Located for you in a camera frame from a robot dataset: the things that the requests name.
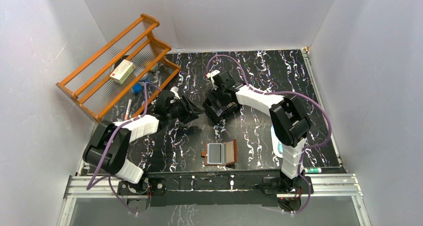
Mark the blue small block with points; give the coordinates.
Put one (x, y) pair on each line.
(137, 88)

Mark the green white marker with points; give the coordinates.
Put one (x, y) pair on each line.
(313, 170)

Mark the gold credit card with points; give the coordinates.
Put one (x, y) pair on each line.
(228, 152)

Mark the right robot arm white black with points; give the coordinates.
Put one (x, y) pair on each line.
(289, 120)

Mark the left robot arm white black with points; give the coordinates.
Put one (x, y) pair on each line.
(109, 144)

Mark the pink white pen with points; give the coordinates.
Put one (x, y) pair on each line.
(128, 109)

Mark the orange wooden rack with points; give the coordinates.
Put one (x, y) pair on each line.
(91, 86)

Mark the black card tray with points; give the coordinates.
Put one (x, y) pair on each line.
(218, 107)

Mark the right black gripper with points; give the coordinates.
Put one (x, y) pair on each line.
(214, 94)

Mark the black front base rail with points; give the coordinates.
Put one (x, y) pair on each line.
(243, 187)

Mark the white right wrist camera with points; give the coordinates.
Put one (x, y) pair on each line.
(209, 76)

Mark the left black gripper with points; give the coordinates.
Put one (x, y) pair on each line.
(186, 109)

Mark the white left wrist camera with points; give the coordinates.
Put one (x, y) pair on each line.
(174, 90)

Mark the brown leather card holder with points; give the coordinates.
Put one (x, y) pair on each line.
(204, 154)

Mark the blue small bottle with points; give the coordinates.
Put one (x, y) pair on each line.
(145, 78)

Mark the white red small box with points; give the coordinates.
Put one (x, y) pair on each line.
(121, 73)

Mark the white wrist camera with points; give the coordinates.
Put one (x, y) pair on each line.
(174, 90)
(209, 76)

